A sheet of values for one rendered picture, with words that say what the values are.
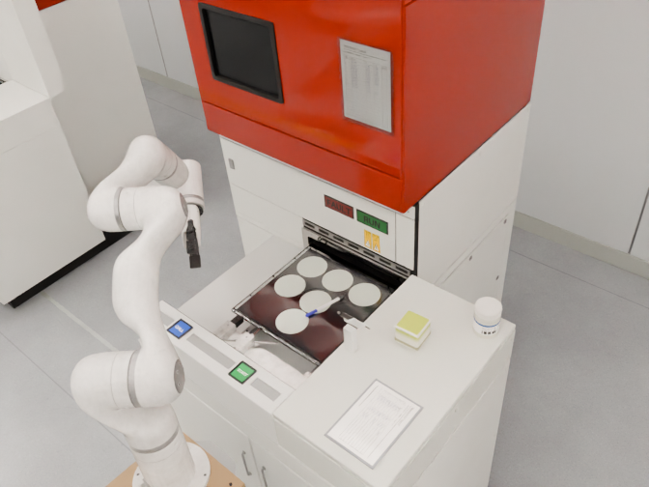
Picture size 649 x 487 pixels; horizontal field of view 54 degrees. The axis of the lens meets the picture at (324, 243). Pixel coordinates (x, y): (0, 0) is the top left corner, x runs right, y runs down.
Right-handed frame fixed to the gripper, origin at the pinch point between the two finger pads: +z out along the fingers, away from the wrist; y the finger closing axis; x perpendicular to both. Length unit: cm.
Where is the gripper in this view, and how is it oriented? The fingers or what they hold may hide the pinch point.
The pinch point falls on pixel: (193, 257)
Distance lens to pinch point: 185.8
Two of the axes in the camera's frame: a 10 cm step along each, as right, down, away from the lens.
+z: 1.6, 8.8, -4.5
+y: 0.9, -4.7, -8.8
